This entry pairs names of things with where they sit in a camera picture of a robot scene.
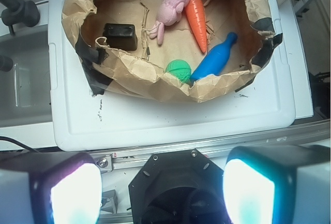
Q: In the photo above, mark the blue bowling pin toy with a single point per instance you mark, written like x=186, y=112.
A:
x=216, y=59

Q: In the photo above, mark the silver corner bracket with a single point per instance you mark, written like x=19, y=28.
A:
x=109, y=201

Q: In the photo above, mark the clear plastic bin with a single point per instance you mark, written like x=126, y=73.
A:
x=25, y=89

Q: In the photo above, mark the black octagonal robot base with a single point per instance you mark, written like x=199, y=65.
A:
x=178, y=187

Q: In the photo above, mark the brown paper bag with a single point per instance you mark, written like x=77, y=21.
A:
x=142, y=72

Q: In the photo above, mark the black box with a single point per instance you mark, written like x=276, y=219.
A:
x=121, y=36

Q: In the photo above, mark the orange rubber carrot toy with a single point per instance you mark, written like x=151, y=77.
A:
x=195, y=14

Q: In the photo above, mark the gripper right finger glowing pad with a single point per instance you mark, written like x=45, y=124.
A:
x=278, y=184

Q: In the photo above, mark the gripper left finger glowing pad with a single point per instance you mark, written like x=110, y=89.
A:
x=52, y=187

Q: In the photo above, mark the green textured ball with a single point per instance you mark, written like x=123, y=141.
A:
x=180, y=69

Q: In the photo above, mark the pink rubber bunny toy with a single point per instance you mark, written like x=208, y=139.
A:
x=169, y=13

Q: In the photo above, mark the white plastic tray lid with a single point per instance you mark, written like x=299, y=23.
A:
x=82, y=121

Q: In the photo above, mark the aluminium extrusion rail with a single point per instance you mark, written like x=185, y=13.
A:
x=133, y=157

